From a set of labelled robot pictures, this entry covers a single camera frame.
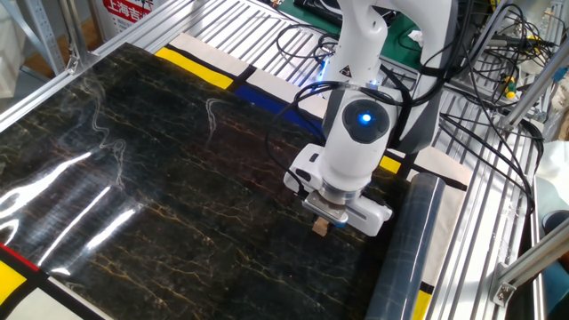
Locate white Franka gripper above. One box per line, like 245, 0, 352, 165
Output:
283, 142, 395, 238

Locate small wooden cube block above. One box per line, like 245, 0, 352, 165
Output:
311, 216, 331, 237

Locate green cutting mat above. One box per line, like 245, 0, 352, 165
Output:
277, 0, 428, 71

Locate white plastic sheet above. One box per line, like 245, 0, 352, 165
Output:
533, 140, 569, 223

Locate yellow green screwdriver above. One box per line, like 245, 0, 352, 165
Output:
501, 75, 517, 100

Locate teal round bin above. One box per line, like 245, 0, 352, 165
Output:
541, 209, 569, 315

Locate black marble pattern mat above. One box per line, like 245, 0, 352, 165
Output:
0, 42, 448, 320

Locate black flat device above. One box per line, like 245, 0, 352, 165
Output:
293, 0, 347, 28

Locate Mondrian pattern tablecloth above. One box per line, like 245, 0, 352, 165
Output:
0, 31, 475, 320

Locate red white sign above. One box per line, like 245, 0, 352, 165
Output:
95, 0, 155, 35

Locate grey perforated shelf upright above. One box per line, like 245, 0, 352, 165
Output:
12, 0, 68, 75

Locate black camera cable plug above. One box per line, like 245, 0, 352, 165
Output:
362, 188, 393, 211

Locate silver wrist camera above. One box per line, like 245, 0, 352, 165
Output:
302, 189, 350, 226

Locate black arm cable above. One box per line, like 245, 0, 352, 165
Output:
264, 0, 472, 199

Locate black base cable bundle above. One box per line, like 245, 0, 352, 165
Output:
437, 88, 546, 214

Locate aluminium frame post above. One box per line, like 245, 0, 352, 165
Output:
500, 42, 569, 140
461, 0, 512, 75
488, 226, 569, 308

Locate coiled black cable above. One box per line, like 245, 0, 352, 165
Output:
275, 24, 341, 68

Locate tangled black cables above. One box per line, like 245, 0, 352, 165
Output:
470, 0, 557, 108

